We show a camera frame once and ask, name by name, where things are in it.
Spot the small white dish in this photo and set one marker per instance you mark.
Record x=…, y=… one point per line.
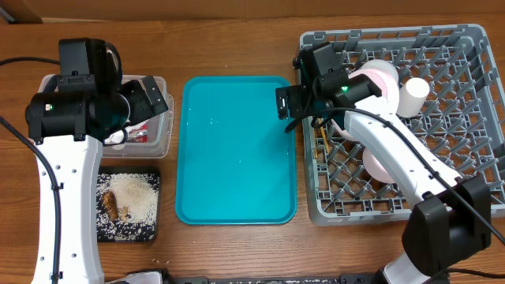
x=374, y=168

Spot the brown food scrap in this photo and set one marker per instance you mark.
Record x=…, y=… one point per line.
x=110, y=204

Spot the large white plate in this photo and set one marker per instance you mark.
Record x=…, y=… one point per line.
x=388, y=88

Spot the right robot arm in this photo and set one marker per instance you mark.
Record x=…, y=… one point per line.
x=450, y=217

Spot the white napkin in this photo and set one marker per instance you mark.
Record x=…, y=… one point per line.
x=119, y=137

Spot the red snack wrapper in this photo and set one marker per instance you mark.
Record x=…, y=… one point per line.
x=138, y=134

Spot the clear plastic bin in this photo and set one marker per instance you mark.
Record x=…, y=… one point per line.
x=159, y=133

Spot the black plastic tray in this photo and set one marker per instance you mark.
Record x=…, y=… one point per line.
x=130, y=232

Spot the pale green bowl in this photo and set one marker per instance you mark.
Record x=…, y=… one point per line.
x=382, y=66

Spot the teal plastic tray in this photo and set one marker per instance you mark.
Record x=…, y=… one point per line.
x=236, y=165

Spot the white cup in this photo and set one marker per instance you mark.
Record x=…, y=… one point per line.
x=412, y=96

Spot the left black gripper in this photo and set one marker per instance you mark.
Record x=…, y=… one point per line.
x=144, y=109

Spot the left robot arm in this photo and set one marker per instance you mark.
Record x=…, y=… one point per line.
x=76, y=167

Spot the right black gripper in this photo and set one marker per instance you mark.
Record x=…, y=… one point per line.
x=296, y=110

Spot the white rice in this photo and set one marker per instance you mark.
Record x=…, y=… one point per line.
x=136, y=197

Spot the grey dish rack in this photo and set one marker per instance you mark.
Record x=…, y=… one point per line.
x=461, y=122

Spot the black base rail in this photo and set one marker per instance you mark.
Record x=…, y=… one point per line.
x=163, y=276

